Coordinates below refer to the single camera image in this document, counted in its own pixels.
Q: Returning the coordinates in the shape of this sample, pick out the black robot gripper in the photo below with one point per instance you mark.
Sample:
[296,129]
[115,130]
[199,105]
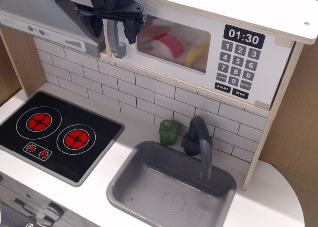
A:
[129,12]

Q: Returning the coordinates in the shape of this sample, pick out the grey microwave door handle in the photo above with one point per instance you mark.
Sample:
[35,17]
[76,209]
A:
[117,48]

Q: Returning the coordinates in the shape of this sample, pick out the white toy microwave door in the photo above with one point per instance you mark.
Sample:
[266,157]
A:
[243,64]

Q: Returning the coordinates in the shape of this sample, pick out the wooden toy microwave cabinet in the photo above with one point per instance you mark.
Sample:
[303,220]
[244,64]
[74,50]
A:
[240,129]

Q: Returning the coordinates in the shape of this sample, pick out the red white toy food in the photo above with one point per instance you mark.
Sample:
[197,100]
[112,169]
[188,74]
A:
[167,45]

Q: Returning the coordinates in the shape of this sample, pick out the grey toy range hood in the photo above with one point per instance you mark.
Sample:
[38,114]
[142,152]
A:
[52,20]

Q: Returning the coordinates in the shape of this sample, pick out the yellow toy banana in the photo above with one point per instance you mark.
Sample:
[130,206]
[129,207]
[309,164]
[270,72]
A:
[197,56]

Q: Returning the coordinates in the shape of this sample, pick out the green toy bell pepper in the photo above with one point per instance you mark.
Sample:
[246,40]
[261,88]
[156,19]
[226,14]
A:
[168,132]

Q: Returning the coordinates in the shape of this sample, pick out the black toy stovetop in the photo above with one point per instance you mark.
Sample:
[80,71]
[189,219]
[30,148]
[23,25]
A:
[58,137]

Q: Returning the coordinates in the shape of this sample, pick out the dark grey toy faucet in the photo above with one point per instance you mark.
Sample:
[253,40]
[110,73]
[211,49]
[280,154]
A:
[197,141]

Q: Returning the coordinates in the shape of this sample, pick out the grey toy sink basin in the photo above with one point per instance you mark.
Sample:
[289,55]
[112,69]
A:
[162,187]

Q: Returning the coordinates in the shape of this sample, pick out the grey toy oven front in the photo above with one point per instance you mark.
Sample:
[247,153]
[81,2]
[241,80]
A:
[11,189]

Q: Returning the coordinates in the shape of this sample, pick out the grey oven door handle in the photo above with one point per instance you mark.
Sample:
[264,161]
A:
[45,217]

